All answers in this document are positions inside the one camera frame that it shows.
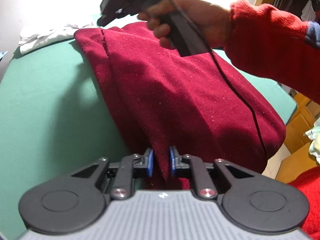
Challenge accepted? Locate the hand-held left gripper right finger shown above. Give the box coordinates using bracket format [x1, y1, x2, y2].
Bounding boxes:
[169, 146, 258, 199]

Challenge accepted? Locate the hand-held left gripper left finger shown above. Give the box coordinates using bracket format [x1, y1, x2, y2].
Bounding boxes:
[71, 147, 154, 200]

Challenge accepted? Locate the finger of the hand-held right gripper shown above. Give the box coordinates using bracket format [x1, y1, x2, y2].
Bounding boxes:
[97, 12, 125, 27]

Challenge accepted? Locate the dark red sweater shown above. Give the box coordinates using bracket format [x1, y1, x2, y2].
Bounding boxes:
[75, 21, 287, 190]

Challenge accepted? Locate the person's right hand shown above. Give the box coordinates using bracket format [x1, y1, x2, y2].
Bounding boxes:
[137, 0, 233, 50]

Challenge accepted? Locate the white folded shirt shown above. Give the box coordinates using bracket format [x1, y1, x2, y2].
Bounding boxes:
[19, 24, 94, 55]

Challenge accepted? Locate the green table cloth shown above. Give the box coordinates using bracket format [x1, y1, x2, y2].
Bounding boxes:
[0, 14, 298, 233]

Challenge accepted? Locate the wooden cabinet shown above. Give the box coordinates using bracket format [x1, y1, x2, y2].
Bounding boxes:
[260, 87, 320, 183]

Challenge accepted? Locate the person's red clothing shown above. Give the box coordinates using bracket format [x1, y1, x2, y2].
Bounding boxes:
[287, 166, 320, 240]

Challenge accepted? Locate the pale green bag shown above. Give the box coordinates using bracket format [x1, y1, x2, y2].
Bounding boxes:
[304, 119, 320, 165]

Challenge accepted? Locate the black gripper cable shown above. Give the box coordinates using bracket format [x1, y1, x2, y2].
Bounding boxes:
[161, 0, 268, 157]

